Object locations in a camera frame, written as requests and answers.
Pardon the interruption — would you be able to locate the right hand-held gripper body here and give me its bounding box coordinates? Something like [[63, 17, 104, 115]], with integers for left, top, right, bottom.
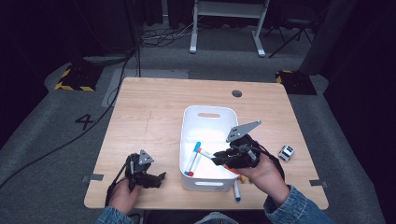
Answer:
[[225, 119, 262, 170]]

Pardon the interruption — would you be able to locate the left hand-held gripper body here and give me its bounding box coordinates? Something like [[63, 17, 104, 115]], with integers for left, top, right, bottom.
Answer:
[[124, 149, 155, 191]]

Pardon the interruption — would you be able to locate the orange marker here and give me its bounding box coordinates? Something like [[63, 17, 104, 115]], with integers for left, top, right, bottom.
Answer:
[[197, 147, 241, 175]]

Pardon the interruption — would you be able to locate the white plastic storage bin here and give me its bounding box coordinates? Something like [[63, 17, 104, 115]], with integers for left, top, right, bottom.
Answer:
[[178, 105, 242, 192]]

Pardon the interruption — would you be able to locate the light blue marker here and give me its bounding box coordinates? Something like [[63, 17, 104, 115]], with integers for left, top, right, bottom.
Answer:
[[184, 141, 203, 176]]

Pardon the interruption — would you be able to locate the red marker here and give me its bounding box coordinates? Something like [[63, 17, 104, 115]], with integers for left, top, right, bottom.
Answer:
[[187, 152, 203, 177]]

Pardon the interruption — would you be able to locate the dark blue marker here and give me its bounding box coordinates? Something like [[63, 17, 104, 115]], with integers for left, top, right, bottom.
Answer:
[[233, 179, 242, 203]]

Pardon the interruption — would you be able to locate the small black-white cube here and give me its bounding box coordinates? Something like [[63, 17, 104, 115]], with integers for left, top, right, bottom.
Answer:
[[277, 145, 295, 162]]

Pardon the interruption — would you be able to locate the person's left hand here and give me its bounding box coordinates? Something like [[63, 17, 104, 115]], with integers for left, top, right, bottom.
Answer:
[[108, 178, 143, 216]]

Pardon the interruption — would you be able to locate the person's right hand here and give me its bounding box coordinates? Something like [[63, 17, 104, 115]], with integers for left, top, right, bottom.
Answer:
[[234, 153, 291, 207]]

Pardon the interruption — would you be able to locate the grey tape strip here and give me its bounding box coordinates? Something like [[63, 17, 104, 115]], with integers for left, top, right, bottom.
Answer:
[[81, 173, 105, 183], [309, 179, 329, 188]]

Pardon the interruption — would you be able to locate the person's leg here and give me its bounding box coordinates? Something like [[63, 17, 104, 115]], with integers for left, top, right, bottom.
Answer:
[[194, 212, 237, 224]]

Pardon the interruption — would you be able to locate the black yellow striped base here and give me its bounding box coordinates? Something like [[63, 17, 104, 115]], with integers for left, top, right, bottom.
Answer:
[[53, 63, 105, 92], [275, 69, 318, 96]]

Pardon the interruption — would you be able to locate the grey flat stand base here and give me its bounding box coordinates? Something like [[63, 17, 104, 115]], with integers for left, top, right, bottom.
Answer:
[[82, 54, 132, 65]]

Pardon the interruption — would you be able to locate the black tripod stand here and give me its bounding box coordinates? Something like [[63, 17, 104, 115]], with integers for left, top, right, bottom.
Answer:
[[268, 17, 316, 59]]

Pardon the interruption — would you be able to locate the black stand pole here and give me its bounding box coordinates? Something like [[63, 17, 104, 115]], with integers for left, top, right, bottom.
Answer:
[[123, 0, 142, 77]]

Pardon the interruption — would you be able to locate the grey column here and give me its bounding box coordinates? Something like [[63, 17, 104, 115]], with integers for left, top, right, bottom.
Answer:
[[299, 0, 359, 77]]

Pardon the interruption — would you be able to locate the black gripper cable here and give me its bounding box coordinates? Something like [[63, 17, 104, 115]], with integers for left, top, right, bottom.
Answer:
[[251, 143, 286, 182], [105, 155, 130, 208]]

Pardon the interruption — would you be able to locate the long black floor cable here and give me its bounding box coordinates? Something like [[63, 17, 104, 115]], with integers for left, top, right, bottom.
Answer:
[[0, 46, 139, 190]]

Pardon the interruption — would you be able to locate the white desk frame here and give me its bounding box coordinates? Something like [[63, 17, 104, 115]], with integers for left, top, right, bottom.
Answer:
[[189, 0, 272, 58]]

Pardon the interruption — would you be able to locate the bundle of floor cables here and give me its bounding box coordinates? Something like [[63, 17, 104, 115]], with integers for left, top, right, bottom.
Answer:
[[138, 18, 195, 49]]

